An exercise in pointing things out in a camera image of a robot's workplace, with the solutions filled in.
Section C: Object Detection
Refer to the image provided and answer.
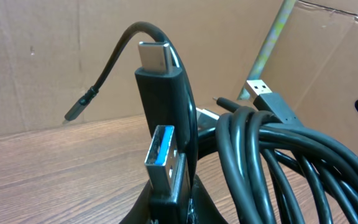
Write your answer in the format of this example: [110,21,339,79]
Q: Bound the black USB cable bundle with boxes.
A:
[63,21,358,224]

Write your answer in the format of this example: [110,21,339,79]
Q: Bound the cardboard box wall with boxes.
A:
[0,0,358,155]

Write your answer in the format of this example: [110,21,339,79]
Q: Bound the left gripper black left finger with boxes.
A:
[119,180,152,224]

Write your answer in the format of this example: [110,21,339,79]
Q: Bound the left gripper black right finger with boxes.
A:
[190,175,227,224]

